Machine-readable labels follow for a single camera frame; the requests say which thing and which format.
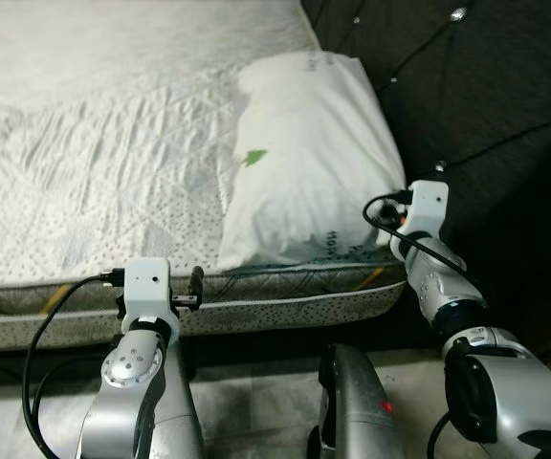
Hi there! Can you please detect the grey right robot leg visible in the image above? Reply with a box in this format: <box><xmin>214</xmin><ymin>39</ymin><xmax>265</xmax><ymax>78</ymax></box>
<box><xmin>306</xmin><ymin>342</ymin><xmax>408</xmax><ymax>459</ymax></box>

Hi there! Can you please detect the black tufted headboard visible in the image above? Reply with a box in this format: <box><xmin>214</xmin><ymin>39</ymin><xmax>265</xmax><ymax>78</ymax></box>
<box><xmin>299</xmin><ymin>0</ymin><xmax>551</xmax><ymax>331</ymax></box>

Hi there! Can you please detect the grey left robot leg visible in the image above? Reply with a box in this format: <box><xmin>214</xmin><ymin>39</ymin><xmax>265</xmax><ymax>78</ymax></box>
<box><xmin>156</xmin><ymin>339</ymin><xmax>208</xmax><ymax>459</ymax></box>

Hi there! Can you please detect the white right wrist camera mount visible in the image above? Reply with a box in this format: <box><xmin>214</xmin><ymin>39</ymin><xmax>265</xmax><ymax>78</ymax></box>
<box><xmin>400</xmin><ymin>180</ymin><xmax>450</xmax><ymax>248</ymax></box>

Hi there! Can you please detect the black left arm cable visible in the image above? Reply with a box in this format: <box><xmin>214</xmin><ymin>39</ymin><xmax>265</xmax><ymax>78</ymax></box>
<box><xmin>20</xmin><ymin>271</ymin><xmax>125</xmax><ymax>458</ymax></box>

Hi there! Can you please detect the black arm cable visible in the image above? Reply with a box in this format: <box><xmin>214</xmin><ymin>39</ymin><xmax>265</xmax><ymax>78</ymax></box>
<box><xmin>20</xmin><ymin>271</ymin><xmax>125</xmax><ymax>458</ymax></box>
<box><xmin>363</xmin><ymin>191</ymin><xmax>487</xmax><ymax>299</ymax></box>

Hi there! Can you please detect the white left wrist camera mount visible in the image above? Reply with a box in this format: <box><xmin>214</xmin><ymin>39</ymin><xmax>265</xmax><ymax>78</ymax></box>
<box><xmin>121</xmin><ymin>257</ymin><xmax>181</xmax><ymax>333</ymax></box>

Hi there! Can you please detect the white quilted mattress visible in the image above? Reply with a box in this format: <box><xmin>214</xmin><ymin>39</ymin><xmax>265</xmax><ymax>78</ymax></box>
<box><xmin>0</xmin><ymin>0</ymin><xmax>412</xmax><ymax>355</ymax></box>

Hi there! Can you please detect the white pillow with green leaf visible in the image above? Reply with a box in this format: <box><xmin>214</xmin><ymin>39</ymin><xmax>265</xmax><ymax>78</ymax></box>
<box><xmin>216</xmin><ymin>52</ymin><xmax>408</xmax><ymax>272</ymax></box>

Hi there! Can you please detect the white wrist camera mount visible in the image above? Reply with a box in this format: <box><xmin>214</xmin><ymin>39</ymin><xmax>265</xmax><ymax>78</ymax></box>
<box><xmin>400</xmin><ymin>180</ymin><xmax>450</xmax><ymax>248</ymax></box>
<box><xmin>121</xmin><ymin>257</ymin><xmax>181</xmax><ymax>333</ymax></box>

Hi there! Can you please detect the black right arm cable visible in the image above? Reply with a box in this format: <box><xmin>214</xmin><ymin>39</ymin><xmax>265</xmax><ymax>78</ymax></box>
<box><xmin>363</xmin><ymin>191</ymin><xmax>487</xmax><ymax>299</ymax></box>

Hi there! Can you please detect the grey robot leg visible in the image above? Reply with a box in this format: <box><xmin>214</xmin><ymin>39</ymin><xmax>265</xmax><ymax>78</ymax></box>
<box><xmin>306</xmin><ymin>342</ymin><xmax>408</xmax><ymax>459</ymax></box>
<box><xmin>156</xmin><ymin>339</ymin><xmax>208</xmax><ymax>459</ymax></box>

